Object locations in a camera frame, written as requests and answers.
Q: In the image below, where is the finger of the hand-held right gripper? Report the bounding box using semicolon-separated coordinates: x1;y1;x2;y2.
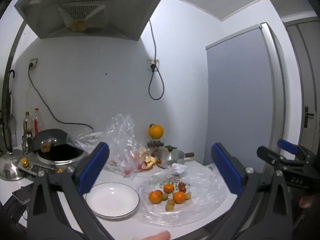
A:
257;146;298;174
277;139;317;164

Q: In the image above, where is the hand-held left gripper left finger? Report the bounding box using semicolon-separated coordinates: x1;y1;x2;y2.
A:
27;142;118;240

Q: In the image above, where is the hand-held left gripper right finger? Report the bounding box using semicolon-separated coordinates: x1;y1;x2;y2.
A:
207;142;294;240

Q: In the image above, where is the white plate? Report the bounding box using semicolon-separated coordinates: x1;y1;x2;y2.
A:
85;182;140;218

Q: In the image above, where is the printed white plastic bag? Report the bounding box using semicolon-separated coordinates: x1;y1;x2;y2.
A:
137;164;237;227

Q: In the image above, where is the person's right hand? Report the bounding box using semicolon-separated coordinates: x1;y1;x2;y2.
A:
300;195;317;209

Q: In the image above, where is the person's left hand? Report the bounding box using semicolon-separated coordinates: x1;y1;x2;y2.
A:
142;231;172;240

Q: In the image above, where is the black pan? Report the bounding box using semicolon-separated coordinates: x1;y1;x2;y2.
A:
37;145;88;167

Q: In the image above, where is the clear plastic bag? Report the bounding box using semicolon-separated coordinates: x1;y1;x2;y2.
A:
67;114;160;179

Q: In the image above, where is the grey pan lid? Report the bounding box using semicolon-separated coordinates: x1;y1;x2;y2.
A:
31;129;68;153

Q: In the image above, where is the orange peel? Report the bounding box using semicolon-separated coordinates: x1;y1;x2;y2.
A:
142;155;163;172

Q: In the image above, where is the small steel pot with lid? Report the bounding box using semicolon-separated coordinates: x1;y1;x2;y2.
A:
155;145;195;168

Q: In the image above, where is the steel stove with gold knobs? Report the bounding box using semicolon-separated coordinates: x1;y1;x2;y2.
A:
17;152;83;178

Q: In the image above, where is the grey door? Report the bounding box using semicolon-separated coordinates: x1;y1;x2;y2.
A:
282;17;320;155

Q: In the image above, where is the grey fridge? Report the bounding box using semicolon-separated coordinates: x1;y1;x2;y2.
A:
205;22;288;173

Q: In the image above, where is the large orange with leaf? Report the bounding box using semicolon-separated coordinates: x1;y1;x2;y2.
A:
148;124;164;139

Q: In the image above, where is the red label plastic bottle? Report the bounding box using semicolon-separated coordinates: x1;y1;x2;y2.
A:
32;108;44;135

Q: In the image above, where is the oil bottle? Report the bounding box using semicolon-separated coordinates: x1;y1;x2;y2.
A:
23;112;33;140

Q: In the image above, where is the steel kettle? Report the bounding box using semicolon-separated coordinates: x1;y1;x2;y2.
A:
0;149;28;182

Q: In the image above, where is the steel range hood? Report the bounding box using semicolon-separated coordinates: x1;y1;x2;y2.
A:
14;0;167;42

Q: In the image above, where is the black door handle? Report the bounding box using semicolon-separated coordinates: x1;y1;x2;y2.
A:
304;106;315;128

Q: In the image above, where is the black power cable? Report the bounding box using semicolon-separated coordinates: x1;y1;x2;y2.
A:
148;19;165;101
27;64;93;129

